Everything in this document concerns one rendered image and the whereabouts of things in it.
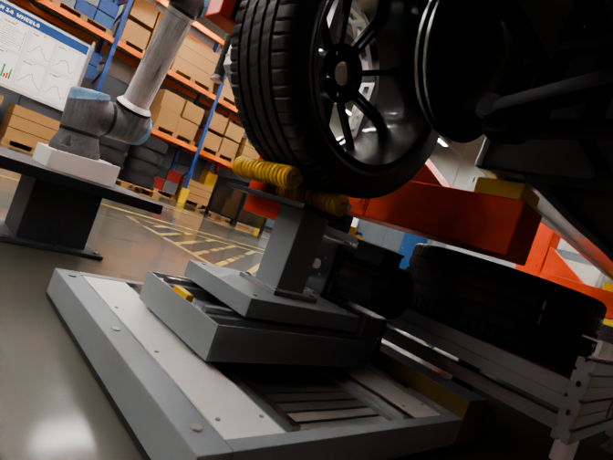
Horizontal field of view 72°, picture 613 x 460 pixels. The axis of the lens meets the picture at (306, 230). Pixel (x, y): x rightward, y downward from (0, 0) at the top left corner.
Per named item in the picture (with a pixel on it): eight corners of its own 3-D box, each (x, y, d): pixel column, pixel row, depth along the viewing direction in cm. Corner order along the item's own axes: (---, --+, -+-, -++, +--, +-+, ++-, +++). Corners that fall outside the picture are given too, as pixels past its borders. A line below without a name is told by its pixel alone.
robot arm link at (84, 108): (53, 121, 174) (64, 79, 173) (94, 134, 188) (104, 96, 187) (69, 126, 165) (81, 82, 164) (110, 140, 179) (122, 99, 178)
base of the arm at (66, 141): (40, 143, 175) (46, 120, 174) (88, 155, 190) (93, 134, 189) (57, 150, 163) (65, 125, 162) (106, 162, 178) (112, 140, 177)
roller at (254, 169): (287, 187, 100) (296, 163, 100) (223, 171, 121) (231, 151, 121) (305, 194, 104) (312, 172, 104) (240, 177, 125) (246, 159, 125)
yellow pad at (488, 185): (519, 200, 118) (524, 182, 118) (472, 191, 128) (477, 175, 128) (535, 214, 127) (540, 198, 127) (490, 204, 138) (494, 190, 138)
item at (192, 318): (202, 366, 83) (220, 319, 83) (137, 301, 109) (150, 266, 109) (356, 371, 118) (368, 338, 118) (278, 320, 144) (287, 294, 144)
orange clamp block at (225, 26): (248, 34, 107) (219, 13, 100) (232, 37, 112) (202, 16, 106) (257, 7, 107) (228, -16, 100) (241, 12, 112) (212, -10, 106)
